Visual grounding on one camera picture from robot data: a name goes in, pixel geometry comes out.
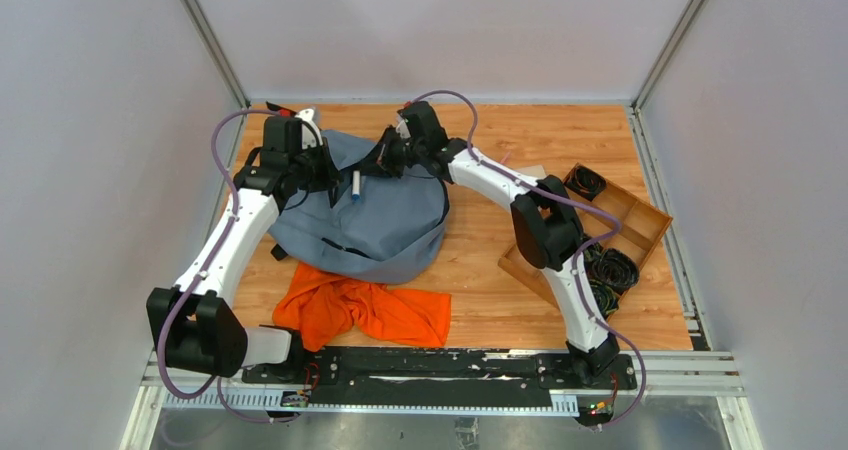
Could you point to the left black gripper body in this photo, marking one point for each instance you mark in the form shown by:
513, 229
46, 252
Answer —
325, 174

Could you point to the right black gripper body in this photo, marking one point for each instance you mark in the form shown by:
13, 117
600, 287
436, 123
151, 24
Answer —
397, 152

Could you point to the blue capped white marker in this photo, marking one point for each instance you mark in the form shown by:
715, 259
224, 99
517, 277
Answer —
356, 185

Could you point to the blue grey backpack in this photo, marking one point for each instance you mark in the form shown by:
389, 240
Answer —
390, 232

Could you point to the beige wallet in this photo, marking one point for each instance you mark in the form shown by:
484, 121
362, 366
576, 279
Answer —
534, 172

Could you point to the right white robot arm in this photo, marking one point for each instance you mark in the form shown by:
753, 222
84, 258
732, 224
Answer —
548, 232

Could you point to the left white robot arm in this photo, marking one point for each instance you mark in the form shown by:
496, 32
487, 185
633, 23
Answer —
192, 322

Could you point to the orange cloth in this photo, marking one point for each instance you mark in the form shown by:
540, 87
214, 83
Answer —
323, 305

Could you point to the wooden compartment tray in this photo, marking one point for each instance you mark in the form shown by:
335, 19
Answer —
614, 264

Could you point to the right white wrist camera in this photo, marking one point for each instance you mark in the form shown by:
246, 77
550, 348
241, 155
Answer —
402, 129

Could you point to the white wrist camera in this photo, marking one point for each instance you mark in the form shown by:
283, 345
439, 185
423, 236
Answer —
402, 129
311, 133

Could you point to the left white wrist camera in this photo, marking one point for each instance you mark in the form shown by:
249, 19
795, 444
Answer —
311, 133

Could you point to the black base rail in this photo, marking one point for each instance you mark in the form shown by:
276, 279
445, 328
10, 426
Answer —
451, 377

